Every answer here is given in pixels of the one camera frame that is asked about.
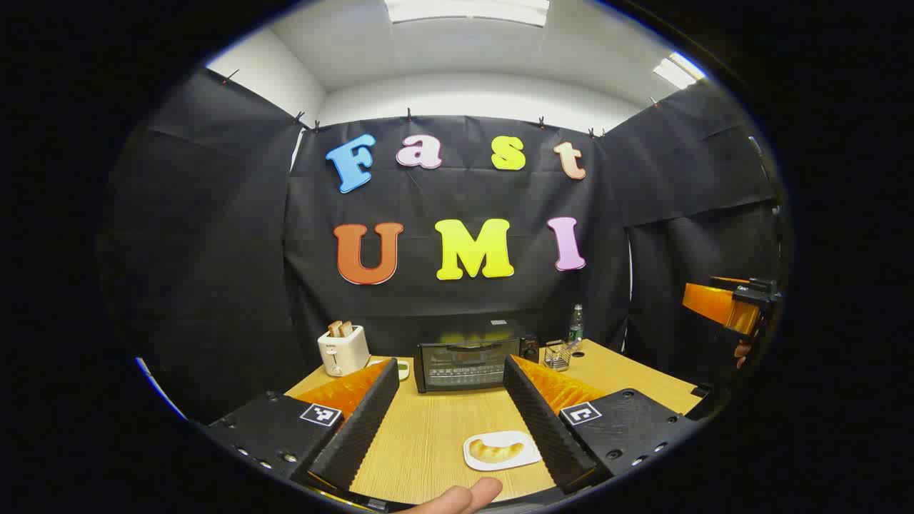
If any golden croissant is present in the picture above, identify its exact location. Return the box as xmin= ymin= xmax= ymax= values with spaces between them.
xmin=469 ymin=439 xmax=526 ymax=465

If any white toaster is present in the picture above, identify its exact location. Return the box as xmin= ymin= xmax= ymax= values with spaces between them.
xmin=318 ymin=326 xmax=371 ymax=377

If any ceiling light panel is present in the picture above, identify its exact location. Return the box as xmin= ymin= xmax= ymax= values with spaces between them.
xmin=652 ymin=51 xmax=708 ymax=90
xmin=384 ymin=0 xmax=551 ymax=28

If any white plate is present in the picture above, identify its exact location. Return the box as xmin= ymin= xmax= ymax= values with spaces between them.
xmin=463 ymin=430 xmax=542 ymax=472

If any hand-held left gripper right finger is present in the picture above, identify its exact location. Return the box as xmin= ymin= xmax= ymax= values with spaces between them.
xmin=503 ymin=355 xmax=697 ymax=495

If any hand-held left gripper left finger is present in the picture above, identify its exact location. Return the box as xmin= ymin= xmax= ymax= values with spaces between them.
xmin=204 ymin=357 xmax=401 ymax=493

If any black electric oven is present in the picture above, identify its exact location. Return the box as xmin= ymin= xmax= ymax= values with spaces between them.
xmin=414 ymin=319 xmax=541 ymax=394

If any black backdrop cloth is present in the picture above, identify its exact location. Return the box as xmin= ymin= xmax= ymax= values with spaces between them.
xmin=100 ymin=68 xmax=783 ymax=425

